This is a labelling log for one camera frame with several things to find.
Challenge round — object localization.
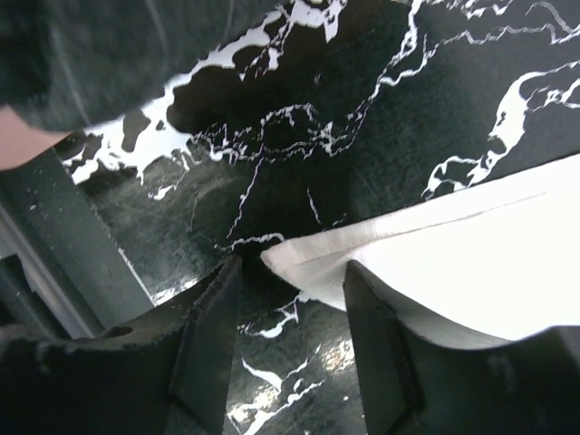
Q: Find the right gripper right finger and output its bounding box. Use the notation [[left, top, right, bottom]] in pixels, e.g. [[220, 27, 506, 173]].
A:
[[343, 260, 579, 434]]

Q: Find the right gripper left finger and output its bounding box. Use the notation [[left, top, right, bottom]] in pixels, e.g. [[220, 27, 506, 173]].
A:
[[1, 256, 242, 434]]

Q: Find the white cloth napkin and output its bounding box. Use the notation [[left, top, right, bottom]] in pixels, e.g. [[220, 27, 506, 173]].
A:
[[261, 156, 579, 341]]

